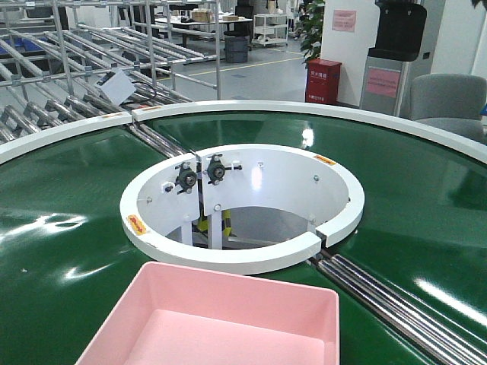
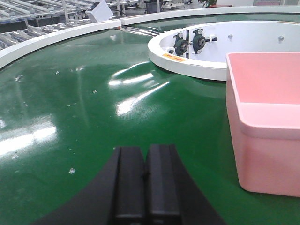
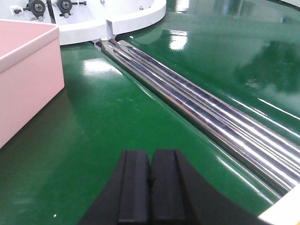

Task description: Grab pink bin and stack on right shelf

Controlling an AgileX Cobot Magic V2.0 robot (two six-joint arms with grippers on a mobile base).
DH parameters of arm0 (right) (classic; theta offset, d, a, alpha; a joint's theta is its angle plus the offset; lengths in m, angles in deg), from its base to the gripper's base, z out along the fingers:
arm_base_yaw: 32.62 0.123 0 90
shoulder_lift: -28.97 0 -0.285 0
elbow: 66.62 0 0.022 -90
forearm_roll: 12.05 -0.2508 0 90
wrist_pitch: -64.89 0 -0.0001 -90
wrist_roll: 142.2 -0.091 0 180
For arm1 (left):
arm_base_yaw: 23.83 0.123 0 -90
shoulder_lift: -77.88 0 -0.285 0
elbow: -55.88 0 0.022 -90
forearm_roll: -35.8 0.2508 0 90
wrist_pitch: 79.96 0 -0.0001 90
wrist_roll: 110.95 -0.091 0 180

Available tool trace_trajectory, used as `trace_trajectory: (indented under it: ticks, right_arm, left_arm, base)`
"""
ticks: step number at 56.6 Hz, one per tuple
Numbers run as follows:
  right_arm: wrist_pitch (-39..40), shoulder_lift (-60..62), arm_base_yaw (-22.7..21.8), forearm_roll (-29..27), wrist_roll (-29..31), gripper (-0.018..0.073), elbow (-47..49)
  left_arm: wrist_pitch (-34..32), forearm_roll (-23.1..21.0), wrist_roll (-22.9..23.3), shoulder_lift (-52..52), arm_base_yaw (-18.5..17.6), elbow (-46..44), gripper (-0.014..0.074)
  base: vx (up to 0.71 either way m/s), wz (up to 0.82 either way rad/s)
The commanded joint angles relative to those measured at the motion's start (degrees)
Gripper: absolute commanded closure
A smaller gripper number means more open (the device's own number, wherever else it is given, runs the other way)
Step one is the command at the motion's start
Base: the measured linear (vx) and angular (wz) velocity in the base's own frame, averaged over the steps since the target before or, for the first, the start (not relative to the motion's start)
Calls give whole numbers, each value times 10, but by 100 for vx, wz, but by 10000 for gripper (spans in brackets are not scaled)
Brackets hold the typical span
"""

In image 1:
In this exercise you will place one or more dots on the pink plastic bin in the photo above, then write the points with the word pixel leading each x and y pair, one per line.
pixel 172 314

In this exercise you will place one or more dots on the red fire extinguisher cabinet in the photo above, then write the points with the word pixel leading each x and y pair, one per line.
pixel 322 81

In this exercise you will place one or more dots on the dark grey crate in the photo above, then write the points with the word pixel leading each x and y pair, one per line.
pixel 236 49

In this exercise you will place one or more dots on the white shelving cart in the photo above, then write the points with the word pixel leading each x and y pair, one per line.
pixel 270 30

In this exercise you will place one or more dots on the white control box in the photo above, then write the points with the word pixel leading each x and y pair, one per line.
pixel 116 86

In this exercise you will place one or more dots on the green potted plant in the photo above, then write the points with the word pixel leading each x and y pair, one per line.
pixel 310 28

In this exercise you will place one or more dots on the black and grey kiosk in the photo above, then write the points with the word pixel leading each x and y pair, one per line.
pixel 399 37

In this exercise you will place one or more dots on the grey armchair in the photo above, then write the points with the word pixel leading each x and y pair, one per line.
pixel 452 102

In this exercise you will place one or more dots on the metal roller rack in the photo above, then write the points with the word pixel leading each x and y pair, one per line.
pixel 52 53

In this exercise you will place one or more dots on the white outer conveyor rim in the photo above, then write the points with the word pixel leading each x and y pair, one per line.
pixel 18 147

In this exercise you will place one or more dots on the steel conveyor rollers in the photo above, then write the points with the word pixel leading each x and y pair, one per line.
pixel 426 333

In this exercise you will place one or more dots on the pink wall notice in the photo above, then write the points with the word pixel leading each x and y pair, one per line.
pixel 344 20

